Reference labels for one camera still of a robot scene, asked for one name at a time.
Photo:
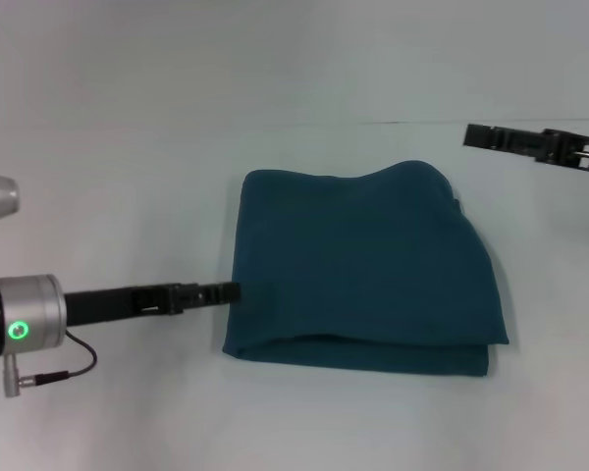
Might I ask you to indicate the white and silver left arm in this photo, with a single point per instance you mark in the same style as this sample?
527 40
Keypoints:
24 314

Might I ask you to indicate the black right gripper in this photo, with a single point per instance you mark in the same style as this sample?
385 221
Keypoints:
574 149

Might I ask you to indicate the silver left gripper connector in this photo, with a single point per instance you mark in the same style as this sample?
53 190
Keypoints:
15 380

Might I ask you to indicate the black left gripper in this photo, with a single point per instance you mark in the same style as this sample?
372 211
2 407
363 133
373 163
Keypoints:
113 304

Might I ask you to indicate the blue-green t-shirt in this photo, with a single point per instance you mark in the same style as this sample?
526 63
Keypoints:
363 265

